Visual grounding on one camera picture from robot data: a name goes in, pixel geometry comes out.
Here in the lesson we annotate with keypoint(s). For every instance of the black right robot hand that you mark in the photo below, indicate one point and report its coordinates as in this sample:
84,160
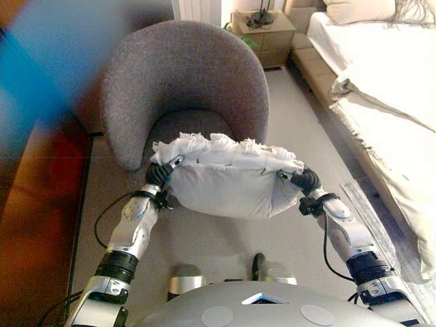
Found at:
308,182

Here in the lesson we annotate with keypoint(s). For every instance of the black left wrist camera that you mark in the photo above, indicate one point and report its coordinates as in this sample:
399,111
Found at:
165,200

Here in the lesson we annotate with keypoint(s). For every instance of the grey woven rug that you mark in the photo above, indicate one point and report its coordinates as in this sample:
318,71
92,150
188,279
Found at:
378,225

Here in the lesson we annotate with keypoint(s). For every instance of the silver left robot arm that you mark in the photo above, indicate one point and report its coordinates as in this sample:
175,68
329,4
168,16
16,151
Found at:
131,228

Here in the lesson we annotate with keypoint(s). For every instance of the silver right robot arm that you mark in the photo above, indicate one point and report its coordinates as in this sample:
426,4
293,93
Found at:
354,238

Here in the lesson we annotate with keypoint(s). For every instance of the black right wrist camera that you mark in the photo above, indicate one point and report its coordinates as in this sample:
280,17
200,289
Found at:
308,206

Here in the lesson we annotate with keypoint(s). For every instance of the silver robot leg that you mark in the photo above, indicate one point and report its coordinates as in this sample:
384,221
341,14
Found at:
185,281
277,272

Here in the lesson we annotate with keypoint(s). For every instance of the glossy dark cabinet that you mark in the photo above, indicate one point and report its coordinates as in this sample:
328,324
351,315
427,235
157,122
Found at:
34,204

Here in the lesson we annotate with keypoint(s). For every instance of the cream pillow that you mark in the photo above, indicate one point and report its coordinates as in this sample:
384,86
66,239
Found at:
357,10

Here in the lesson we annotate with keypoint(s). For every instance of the white fringed cushion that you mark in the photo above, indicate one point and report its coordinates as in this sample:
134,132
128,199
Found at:
231,187

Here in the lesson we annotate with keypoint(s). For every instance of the green plant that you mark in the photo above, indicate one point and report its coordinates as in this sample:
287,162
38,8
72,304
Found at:
245,39

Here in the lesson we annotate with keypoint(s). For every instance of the wooden nightstand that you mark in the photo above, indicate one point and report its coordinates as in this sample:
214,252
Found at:
269,44

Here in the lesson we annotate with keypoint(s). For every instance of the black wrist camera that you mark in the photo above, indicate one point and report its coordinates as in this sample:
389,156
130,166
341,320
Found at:
308,206
165,200

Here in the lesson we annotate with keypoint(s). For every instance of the silver left robot leg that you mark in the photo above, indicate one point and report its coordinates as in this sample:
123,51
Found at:
185,281

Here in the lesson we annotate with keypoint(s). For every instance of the bed with white duvet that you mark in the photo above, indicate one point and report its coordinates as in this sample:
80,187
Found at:
391,95

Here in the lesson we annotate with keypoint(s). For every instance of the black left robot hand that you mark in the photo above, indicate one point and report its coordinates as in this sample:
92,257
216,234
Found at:
158,174

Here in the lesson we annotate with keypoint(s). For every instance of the grey fabric armchair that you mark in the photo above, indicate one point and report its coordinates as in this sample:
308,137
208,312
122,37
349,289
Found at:
177,71

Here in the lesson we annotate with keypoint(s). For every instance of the grey tasselled throw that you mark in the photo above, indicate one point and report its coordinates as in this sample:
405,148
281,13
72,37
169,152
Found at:
415,10

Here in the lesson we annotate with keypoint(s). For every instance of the black lamp base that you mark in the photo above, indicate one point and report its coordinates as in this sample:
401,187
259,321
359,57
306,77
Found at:
262,17

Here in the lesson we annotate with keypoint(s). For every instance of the silver robot torso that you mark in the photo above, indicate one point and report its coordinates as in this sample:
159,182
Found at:
272,310

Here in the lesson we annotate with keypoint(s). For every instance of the white ribbed wall panel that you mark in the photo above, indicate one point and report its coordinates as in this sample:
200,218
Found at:
197,10

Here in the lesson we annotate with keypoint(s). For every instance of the silver right robot leg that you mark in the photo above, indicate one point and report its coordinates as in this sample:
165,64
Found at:
277,272

